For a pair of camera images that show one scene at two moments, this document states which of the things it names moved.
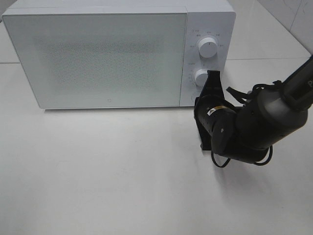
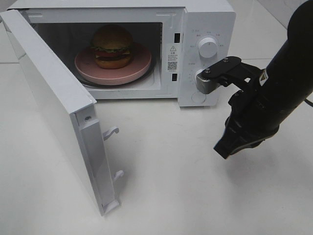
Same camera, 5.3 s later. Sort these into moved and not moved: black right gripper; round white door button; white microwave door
Moved: black right gripper; white microwave door
Not moved: round white door button
